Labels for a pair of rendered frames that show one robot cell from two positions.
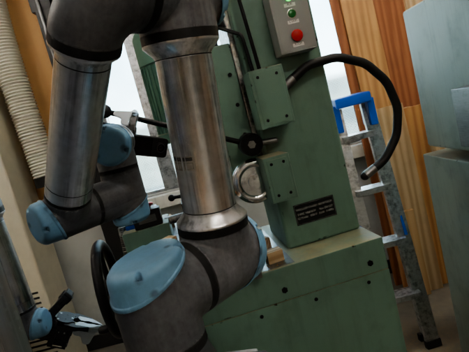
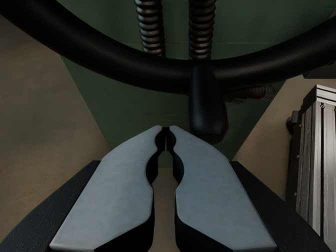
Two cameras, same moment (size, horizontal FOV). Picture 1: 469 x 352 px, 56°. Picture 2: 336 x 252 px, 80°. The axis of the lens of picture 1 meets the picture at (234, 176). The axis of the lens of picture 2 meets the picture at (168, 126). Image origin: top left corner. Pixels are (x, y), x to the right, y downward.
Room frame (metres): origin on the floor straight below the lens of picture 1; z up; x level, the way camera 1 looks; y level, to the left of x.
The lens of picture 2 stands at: (1.25, 0.56, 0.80)
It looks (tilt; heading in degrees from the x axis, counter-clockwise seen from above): 58 degrees down; 277
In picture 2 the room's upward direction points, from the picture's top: straight up
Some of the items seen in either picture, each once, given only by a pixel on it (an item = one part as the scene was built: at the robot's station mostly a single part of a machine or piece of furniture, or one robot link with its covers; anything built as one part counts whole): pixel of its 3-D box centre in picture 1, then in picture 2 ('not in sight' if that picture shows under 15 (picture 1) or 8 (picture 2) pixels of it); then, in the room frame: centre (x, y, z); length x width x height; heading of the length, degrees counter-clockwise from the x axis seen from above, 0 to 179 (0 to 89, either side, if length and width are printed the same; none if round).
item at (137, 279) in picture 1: (158, 294); not in sight; (0.62, 0.15, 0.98); 0.13 x 0.12 x 0.14; 136
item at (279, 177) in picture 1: (276, 177); not in sight; (1.16, -0.11, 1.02); 0.09 x 0.07 x 0.12; 7
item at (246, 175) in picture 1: (254, 181); not in sight; (1.18, -0.05, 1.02); 0.12 x 0.03 x 0.12; 97
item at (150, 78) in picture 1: (176, 84); not in sight; (1.29, 0.10, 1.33); 0.18 x 0.18 x 0.31
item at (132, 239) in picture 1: (150, 237); not in sight; (1.29, 0.29, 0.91); 0.15 x 0.14 x 0.09; 7
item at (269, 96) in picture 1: (268, 98); not in sight; (1.16, -0.14, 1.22); 0.09 x 0.08 x 0.15; 97
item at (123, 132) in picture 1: (112, 145); not in sight; (0.85, 0.21, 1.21); 0.11 x 0.08 x 0.09; 7
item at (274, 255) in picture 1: (273, 255); not in sight; (1.15, -0.05, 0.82); 0.04 x 0.03 x 0.03; 103
